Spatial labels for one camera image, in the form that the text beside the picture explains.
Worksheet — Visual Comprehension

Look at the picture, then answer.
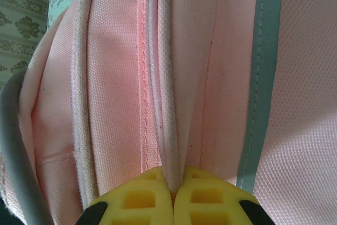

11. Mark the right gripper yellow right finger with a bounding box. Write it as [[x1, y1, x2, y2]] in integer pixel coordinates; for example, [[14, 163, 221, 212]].
[[173, 165, 273, 225]]

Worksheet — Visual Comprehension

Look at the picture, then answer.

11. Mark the pink backpack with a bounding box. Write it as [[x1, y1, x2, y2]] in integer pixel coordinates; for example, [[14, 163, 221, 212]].
[[0, 0, 337, 225]]

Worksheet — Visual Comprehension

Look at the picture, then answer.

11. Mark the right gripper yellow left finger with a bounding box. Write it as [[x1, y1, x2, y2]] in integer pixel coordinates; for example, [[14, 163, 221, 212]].
[[76, 166, 174, 225]]

